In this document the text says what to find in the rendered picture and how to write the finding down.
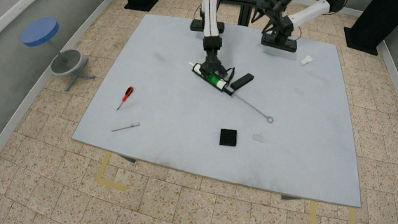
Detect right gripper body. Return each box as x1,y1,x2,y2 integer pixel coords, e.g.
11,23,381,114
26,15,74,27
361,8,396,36
199,58,227,75

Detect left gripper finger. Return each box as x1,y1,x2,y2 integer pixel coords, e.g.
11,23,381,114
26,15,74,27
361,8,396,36
251,6,264,24
261,19,279,34

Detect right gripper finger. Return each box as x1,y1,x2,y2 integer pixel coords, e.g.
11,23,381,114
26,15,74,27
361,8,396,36
199,71,210,80

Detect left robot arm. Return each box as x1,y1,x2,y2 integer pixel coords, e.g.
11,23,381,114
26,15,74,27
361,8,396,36
256,0,345,50

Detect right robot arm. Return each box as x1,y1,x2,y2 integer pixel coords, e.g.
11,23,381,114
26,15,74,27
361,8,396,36
191,0,228,79

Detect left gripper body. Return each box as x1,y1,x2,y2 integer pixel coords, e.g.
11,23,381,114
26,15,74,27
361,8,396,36
259,0,284,25

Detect red and black screwdriver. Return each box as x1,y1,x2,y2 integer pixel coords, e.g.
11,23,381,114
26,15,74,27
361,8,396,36
117,86,133,110

